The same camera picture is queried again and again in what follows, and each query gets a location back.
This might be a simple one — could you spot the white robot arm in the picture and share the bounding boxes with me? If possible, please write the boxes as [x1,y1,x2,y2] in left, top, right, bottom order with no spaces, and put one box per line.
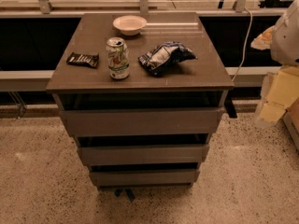
[259,0,299,123]

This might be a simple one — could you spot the white cable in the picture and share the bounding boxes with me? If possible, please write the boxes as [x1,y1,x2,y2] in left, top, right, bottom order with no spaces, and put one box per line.
[231,7,254,82]

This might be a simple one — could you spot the grey bottom drawer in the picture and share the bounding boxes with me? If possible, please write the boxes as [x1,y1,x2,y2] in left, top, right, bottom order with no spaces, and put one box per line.
[90,169,200,187]

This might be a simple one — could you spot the cardboard box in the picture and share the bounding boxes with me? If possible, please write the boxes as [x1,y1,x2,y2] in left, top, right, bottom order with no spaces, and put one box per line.
[283,98,299,150]

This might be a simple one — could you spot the grey top drawer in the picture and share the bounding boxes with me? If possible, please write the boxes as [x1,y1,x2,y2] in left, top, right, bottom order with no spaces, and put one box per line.
[61,108,224,137]

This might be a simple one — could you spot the green white soda can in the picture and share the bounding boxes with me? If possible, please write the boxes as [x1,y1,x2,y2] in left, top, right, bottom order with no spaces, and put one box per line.
[107,37,129,79]

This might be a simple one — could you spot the blue white chip bag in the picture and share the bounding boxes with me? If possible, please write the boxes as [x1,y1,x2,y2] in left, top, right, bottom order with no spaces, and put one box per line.
[138,41,196,77]

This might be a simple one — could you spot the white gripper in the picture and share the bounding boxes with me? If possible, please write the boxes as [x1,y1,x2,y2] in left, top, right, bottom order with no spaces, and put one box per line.
[260,66,299,122]

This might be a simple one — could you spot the grey drawer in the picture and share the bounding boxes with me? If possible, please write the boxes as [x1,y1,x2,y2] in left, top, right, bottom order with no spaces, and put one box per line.
[61,108,224,137]
[90,169,200,187]
[78,145,209,166]

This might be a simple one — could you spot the grey drawer cabinet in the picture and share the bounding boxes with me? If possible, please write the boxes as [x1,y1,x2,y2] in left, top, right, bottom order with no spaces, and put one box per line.
[45,11,238,191]

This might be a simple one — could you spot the white bowl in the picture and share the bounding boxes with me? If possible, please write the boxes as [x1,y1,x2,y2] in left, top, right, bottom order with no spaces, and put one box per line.
[113,15,147,35]

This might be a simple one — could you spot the black chocolate bar wrapper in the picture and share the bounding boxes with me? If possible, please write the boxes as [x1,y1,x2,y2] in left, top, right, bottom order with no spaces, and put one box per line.
[66,52,99,68]

